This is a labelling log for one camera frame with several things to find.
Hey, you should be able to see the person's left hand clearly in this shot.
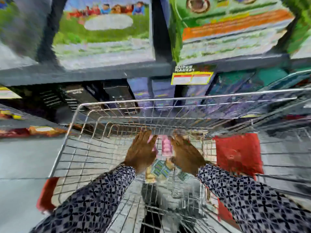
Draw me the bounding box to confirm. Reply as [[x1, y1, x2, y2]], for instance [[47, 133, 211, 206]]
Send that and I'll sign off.
[[124, 130, 158, 174]]

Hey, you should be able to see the person's right hand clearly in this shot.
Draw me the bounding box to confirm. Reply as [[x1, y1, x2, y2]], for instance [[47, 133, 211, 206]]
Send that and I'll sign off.
[[170, 133, 207, 177]]

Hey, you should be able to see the pink packet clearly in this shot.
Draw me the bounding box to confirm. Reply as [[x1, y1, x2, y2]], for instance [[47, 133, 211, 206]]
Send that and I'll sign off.
[[147, 135, 173, 157]]

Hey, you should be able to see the person's left forearm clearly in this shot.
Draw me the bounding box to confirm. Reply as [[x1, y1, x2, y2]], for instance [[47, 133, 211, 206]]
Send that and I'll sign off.
[[29, 163, 136, 233]]

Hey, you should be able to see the person's right forearm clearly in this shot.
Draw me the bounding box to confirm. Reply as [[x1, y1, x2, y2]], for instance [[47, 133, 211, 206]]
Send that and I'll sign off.
[[196, 163, 311, 233]]

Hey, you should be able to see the green and yellow packet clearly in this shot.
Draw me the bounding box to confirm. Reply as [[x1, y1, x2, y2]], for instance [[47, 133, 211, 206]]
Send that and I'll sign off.
[[145, 159, 176, 184]]

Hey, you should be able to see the row of purple boxes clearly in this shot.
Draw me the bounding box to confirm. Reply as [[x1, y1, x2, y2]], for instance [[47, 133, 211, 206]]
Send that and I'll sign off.
[[127, 77, 219, 112]]

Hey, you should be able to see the red cart seat flap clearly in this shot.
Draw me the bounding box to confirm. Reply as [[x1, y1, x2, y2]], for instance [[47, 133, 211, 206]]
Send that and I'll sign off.
[[213, 133, 265, 180]]

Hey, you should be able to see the yellow shelf price tag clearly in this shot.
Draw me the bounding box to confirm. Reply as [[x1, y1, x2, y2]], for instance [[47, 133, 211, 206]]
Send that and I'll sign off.
[[171, 71, 215, 86]]

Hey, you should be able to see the row of black boxes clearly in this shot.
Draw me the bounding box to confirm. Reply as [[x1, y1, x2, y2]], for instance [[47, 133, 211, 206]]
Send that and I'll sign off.
[[39, 80, 139, 114]]

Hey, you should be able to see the grey store shelf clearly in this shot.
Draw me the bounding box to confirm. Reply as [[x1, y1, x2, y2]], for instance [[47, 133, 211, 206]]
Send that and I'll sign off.
[[0, 52, 311, 87]]

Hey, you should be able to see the row of teal boxes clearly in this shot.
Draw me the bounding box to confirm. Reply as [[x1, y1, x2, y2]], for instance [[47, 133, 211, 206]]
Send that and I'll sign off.
[[209, 68, 311, 95]]

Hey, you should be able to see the large box with meadow picture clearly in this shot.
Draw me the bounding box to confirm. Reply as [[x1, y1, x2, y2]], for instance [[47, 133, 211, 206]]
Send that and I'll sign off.
[[53, 0, 156, 71]]

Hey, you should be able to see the row of orange packets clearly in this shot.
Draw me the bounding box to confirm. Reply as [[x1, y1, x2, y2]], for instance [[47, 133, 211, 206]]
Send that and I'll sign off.
[[0, 126, 68, 139]]

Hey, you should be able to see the large green box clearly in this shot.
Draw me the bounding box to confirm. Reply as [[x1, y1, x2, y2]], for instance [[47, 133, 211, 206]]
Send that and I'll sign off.
[[170, 0, 295, 66]]

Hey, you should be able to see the grey box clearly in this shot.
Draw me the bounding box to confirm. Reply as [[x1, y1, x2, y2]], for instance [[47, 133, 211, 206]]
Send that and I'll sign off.
[[0, 0, 52, 70]]

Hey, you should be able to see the metal wire shopping cart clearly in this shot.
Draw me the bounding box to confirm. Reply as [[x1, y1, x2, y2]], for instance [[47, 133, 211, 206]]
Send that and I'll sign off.
[[49, 88, 311, 233]]

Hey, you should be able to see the red cart handle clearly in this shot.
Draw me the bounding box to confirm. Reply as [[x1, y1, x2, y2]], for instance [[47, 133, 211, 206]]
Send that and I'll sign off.
[[36, 177, 60, 213]]

